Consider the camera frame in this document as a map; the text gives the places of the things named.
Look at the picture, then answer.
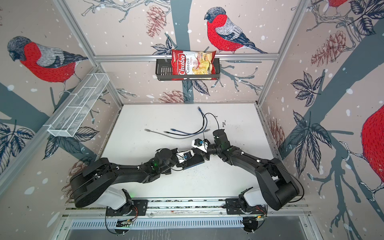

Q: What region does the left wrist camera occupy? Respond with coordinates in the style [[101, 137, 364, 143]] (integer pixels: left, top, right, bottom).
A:
[[176, 149, 195, 163]]

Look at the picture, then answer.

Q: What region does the blue ethernet cable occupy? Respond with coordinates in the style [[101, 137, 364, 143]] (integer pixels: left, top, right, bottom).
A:
[[170, 107, 209, 135]]

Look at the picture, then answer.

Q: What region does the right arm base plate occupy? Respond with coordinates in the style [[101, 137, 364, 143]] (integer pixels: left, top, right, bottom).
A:
[[221, 199, 268, 216]]

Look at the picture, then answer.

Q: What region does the red cassava chips bag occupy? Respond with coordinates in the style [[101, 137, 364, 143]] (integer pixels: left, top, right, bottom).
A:
[[171, 50, 220, 80]]

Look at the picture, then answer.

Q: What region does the black ethernet cable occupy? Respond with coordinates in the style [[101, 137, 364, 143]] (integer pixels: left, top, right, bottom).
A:
[[163, 106, 207, 136]]

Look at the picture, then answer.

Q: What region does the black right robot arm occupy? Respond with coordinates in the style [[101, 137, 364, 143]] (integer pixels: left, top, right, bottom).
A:
[[208, 130, 300, 211]]

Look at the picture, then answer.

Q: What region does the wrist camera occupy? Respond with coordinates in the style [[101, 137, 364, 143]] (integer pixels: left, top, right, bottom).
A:
[[176, 149, 195, 163], [192, 139, 210, 153]]

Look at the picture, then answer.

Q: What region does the white wire mesh shelf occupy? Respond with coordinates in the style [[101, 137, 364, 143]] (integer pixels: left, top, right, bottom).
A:
[[48, 73, 110, 137]]

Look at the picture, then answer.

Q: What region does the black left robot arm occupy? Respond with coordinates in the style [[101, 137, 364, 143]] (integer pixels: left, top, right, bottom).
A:
[[70, 149, 199, 208]]

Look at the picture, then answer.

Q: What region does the black network switch box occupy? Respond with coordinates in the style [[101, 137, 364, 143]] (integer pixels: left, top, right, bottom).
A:
[[182, 155, 205, 170]]

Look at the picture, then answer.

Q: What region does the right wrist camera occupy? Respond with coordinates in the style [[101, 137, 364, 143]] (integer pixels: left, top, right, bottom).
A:
[[192, 139, 210, 153]]

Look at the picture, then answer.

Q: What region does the black wall basket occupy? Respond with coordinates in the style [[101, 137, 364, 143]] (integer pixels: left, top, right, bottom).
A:
[[155, 58, 221, 81]]

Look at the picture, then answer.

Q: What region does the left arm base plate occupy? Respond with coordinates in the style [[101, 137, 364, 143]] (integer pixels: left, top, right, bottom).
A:
[[106, 200, 149, 217]]

